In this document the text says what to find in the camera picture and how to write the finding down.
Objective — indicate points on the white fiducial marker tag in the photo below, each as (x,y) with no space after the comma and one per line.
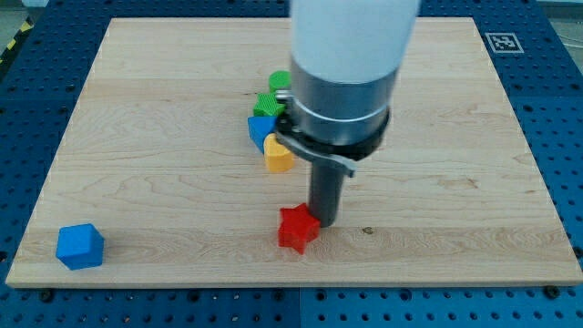
(504,43)

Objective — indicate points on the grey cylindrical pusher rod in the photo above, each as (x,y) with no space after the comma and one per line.
(325,192)

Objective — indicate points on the blue cube block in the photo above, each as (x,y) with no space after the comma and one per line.
(80,246)

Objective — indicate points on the wooden board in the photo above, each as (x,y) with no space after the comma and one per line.
(157,156)

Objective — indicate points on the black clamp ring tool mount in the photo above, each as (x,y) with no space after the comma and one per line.
(339,157)

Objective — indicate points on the red star block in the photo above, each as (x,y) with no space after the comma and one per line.
(297,228)

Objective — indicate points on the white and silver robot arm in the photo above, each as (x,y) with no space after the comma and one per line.
(345,58)

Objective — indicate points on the green cylinder block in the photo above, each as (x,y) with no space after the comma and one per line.
(280,79)

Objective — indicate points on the blue triangular block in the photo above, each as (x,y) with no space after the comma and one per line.
(259,128)

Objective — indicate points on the green star block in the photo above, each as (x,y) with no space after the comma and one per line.
(268,106)

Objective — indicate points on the yellow heart block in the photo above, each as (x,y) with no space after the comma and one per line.
(277,158)

